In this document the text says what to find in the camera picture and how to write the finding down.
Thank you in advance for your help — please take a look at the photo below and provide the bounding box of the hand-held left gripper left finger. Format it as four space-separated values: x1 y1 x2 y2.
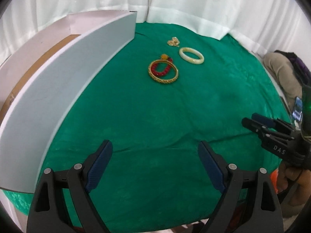
26 139 113 233

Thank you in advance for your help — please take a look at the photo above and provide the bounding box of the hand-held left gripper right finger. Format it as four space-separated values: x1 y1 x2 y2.
198 140 284 233

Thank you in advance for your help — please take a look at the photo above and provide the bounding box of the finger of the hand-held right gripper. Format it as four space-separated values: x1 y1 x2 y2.
241 117 292 142
251 113 293 134

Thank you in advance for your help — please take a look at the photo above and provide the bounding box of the pale jade bangle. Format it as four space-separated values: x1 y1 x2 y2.
178 47 204 65

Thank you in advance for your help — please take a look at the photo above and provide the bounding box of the long white cardboard box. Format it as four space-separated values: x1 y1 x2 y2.
0 10 138 195

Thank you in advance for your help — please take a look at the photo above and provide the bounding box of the gold patterned bangle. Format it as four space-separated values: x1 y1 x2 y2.
148 59 179 84

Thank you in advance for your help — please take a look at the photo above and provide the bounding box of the red bead bracelet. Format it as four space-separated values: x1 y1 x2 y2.
151 62 172 77

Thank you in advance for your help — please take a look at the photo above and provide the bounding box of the person's right hand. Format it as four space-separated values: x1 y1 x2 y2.
277 161 311 219

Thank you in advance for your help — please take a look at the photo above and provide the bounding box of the smartphone with lit screen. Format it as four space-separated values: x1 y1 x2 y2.
292 97 304 122

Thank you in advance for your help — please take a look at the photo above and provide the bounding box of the dark purple clothing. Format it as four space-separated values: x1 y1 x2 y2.
274 50 311 88

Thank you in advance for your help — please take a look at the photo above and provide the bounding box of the green velvet cloth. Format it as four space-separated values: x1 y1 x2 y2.
5 22 292 232

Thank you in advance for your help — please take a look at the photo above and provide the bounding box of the white curtain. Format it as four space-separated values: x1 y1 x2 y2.
0 0 311 61

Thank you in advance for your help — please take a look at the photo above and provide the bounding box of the orange table frame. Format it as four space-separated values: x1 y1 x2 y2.
271 170 280 190

